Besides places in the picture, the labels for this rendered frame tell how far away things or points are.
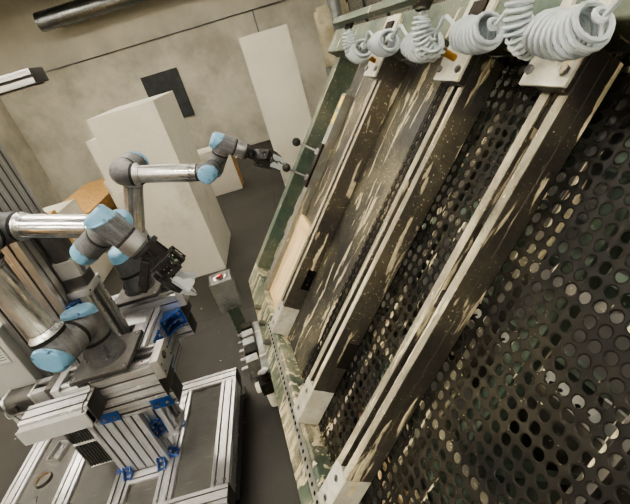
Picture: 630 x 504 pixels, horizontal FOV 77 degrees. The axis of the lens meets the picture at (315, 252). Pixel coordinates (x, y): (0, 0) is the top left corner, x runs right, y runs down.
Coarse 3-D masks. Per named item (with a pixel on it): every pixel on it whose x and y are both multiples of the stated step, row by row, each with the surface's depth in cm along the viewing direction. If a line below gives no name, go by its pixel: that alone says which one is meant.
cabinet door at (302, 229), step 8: (304, 216) 179; (304, 224) 173; (296, 232) 180; (304, 232) 171; (296, 240) 178; (304, 240) 169; (288, 248) 184; (296, 248) 175; (288, 256) 181; (296, 256) 172; (280, 264) 188; (288, 264) 179; (280, 272) 185; (288, 272) 176; (280, 280) 183; (272, 288) 189; (280, 288) 180; (272, 296) 186; (280, 296) 177
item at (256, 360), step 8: (248, 328) 194; (256, 328) 195; (240, 336) 196; (248, 336) 188; (256, 336) 189; (240, 344) 191; (248, 344) 183; (256, 344) 184; (240, 352) 185; (248, 352) 177; (256, 352) 176; (264, 352) 178; (248, 360) 172; (256, 360) 172; (264, 360) 173; (248, 368) 174; (256, 368) 174; (264, 368) 162; (256, 376) 187; (264, 376) 159; (256, 384) 162; (264, 384) 160; (272, 384) 161; (264, 392) 161; (272, 392) 163; (272, 400) 165
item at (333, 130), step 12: (348, 96) 165; (336, 108) 170; (348, 108) 167; (336, 120) 168; (336, 132) 170; (324, 156) 173; (312, 180) 176; (312, 192) 178; (300, 204) 179; (288, 228) 185; (288, 240) 185; (276, 264) 188
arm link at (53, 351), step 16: (0, 240) 122; (0, 256) 120; (0, 272) 120; (0, 288) 120; (16, 288) 123; (0, 304) 122; (16, 304) 123; (32, 304) 126; (16, 320) 124; (32, 320) 126; (48, 320) 130; (32, 336) 127; (48, 336) 128; (64, 336) 132; (80, 336) 137; (32, 352) 128; (48, 352) 127; (64, 352) 130; (80, 352) 137; (48, 368) 132; (64, 368) 131
